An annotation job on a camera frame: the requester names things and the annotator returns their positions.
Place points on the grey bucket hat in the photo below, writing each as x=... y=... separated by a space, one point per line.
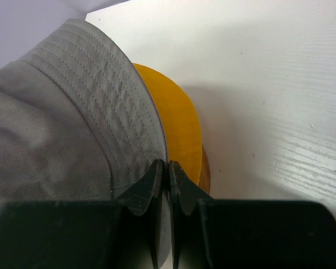
x=77 y=123

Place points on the wooden hat stand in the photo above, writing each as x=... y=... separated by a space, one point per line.
x=205 y=174

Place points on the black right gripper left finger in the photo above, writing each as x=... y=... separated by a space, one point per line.
x=122 y=233

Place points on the yellow bucket hat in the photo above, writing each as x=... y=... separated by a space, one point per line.
x=179 y=119

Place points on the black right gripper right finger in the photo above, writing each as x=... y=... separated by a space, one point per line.
x=212 y=233

